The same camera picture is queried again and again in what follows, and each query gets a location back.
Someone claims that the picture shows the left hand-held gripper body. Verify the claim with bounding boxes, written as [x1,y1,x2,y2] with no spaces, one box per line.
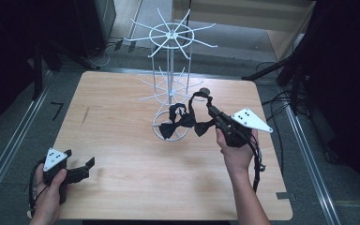
[42,147,91,204]

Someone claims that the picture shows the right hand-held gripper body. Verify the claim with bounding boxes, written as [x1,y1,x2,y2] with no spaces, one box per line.
[215,107,274,148]

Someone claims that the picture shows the black bow tie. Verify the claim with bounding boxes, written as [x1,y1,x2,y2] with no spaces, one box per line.
[158,102,196,141]
[187,88,218,138]

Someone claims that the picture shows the white wire display rack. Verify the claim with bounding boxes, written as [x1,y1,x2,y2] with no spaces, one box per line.
[123,7,218,143]

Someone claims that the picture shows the person's right hand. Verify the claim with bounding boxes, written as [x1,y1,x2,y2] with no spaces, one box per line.
[216,127,259,176]

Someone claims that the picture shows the person's left hand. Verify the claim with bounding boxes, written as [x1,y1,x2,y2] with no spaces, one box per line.
[29,163,68,225]

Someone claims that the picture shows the black tape floor mark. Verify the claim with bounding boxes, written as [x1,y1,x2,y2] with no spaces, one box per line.
[51,101,65,122]

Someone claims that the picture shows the black metal stand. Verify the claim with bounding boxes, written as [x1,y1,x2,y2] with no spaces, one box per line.
[32,37,101,101]
[242,31,313,113]

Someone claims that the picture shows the black cabinet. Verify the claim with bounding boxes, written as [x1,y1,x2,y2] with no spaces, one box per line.
[74,0,117,59]

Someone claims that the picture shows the black floor cable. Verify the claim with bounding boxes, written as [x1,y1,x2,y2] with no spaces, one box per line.
[256,60,308,158]

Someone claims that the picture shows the left hand-held gripper cable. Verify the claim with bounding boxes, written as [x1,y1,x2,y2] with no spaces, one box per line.
[27,157,46,218]

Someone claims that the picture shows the hand-held gripper cable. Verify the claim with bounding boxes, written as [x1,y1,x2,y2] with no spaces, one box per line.
[27,157,46,218]
[245,130,267,193]

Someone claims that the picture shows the metal floor rail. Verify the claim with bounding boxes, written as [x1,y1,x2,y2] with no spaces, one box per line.
[284,104,343,225]
[0,69,53,217]

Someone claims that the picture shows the right hand-held gripper cable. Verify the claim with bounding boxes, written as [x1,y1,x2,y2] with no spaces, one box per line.
[245,130,267,193]

